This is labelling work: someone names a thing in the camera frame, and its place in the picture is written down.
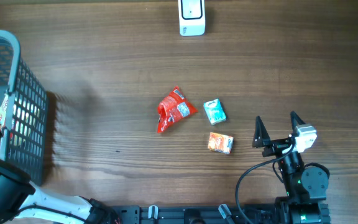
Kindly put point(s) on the white barcode scanner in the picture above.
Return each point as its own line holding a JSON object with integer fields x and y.
{"x": 191, "y": 14}

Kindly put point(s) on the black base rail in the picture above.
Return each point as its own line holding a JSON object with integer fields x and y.
{"x": 222, "y": 214}

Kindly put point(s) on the teal tissue pack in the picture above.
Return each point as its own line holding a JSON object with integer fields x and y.
{"x": 214, "y": 111}

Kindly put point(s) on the white wet wipes pack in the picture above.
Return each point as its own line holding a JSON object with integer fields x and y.
{"x": 21, "y": 122}

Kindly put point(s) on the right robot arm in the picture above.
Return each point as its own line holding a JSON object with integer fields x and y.
{"x": 305, "y": 184}

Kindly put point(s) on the red snack bag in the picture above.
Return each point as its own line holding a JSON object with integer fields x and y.
{"x": 173, "y": 108}

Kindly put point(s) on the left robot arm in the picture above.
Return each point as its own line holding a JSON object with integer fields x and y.
{"x": 21, "y": 198}

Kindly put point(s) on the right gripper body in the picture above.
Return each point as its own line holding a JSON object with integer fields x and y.
{"x": 276, "y": 146}

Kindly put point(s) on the orange tissue pack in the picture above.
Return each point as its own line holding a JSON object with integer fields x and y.
{"x": 220, "y": 143}

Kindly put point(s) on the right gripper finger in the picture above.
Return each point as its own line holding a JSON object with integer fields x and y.
{"x": 261, "y": 137}
{"x": 295, "y": 120}

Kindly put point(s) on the grey plastic shopping basket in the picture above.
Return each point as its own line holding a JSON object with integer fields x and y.
{"x": 19, "y": 82}

